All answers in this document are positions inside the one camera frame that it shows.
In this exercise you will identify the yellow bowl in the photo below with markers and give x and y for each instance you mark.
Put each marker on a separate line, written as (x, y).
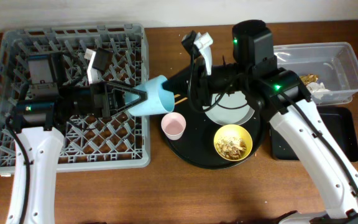
(232, 130)

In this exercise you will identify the grey plastic dishwasher rack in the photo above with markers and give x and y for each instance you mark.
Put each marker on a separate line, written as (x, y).
(118, 141)

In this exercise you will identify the round black serving tray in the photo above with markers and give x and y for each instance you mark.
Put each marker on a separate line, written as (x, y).
(196, 145)

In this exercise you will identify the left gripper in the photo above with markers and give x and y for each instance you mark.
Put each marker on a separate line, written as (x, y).
(107, 95)

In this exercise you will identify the rice and peanut shell scraps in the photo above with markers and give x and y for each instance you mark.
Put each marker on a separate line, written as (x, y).
(231, 148)

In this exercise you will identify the clear plastic waste bin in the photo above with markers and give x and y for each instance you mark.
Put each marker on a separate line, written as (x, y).
(334, 62)

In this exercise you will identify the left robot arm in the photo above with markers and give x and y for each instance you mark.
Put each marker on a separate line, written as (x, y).
(38, 127)

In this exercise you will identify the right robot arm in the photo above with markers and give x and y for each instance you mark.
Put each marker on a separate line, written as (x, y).
(282, 99)

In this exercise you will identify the grey round plate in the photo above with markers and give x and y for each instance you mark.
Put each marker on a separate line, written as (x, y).
(232, 109)

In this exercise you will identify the white tissue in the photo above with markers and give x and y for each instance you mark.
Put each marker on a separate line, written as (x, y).
(317, 89)

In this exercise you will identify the pink plastic cup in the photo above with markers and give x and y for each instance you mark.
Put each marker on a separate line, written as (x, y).
(173, 125)

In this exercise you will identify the gold foil wrapper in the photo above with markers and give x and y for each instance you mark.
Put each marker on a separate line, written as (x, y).
(309, 78)

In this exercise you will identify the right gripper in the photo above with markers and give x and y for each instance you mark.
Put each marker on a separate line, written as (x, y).
(200, 82)

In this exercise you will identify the wooden chopstick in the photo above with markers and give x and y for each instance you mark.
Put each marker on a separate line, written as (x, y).
(179, 99)

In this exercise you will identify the blue plastic cup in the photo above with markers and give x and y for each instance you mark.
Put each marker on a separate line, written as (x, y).
(159, 101)

